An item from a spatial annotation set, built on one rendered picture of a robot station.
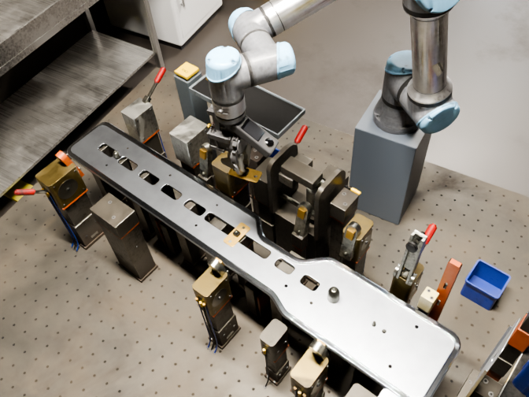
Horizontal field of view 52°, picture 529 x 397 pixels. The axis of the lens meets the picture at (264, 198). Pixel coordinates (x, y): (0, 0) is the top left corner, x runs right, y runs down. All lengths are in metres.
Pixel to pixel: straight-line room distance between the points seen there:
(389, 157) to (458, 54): 2.23
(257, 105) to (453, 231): 0.83
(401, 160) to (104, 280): 1.07
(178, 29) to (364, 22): 1.32
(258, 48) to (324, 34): 2.79
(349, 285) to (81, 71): 2.55
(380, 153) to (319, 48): 2.18
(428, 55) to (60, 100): 2.51
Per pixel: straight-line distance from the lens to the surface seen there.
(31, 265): 2.11
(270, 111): 1.69
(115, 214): 1.68
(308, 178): 1.47
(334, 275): 1.51
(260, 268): 1.53
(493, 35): 4.14
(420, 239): 1.36
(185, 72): 1.87
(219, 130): 1.31
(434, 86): 1.47
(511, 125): 3.49
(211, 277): 1.48
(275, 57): 1.19
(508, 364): 1.55
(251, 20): 1.29
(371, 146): 1.75
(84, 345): 1.88
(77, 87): 3.52
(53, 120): 3.35
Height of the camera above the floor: 2.31
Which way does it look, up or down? 52 degrees down
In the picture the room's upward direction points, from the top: 6 degrees counter-clockwise
